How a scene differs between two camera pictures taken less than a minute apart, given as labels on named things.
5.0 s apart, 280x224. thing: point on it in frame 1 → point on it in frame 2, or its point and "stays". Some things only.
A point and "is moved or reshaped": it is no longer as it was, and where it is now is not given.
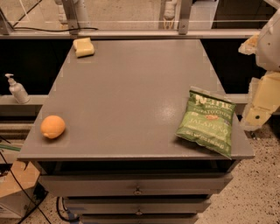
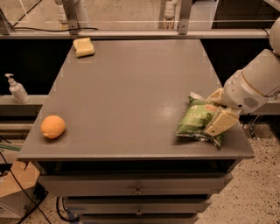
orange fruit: x=52 y=126 stays
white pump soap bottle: x=17 y=90 stays
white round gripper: x=269 y=48 → x=240 y=91
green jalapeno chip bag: x=206 y=122 is moved or reshaped
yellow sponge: x=83 y=47 stays
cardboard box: x=17 y=185 stays
